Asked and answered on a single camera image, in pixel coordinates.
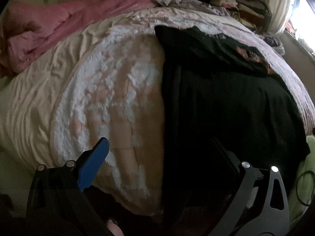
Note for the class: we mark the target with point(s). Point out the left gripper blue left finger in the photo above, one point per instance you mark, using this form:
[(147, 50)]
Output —
[(55, 203)]

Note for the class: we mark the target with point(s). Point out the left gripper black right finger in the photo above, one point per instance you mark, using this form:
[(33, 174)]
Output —
[(258, 205)]

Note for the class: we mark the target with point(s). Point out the black sweater with orange cuffs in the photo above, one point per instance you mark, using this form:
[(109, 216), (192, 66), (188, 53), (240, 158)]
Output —
[(220, 96)]

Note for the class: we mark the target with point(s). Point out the plastic bag with clothes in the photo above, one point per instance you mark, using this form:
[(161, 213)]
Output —
[(275, 43)]

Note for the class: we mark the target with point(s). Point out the stack of folded clothes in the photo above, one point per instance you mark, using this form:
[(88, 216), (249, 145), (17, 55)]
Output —
[(253, 14)]

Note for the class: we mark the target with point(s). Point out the person left hand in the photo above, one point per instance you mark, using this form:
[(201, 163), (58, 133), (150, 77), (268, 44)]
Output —
[(114, 228)]

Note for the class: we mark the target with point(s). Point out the green plush cushion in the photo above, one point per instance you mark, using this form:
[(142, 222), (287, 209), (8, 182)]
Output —
[(302, 196)]

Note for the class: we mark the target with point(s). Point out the pink floral bedspread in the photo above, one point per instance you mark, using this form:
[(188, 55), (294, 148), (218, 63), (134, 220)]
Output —
[(104, 81)]

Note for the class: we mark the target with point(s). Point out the pink duvet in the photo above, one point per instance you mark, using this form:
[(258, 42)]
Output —
[(28, 31)]

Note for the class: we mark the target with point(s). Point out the cream curtain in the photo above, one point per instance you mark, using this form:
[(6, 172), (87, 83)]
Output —
[(281, 11)]

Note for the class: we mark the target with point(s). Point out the lilac crumpled garment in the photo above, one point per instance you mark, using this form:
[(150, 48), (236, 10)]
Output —
[(194, 5)]

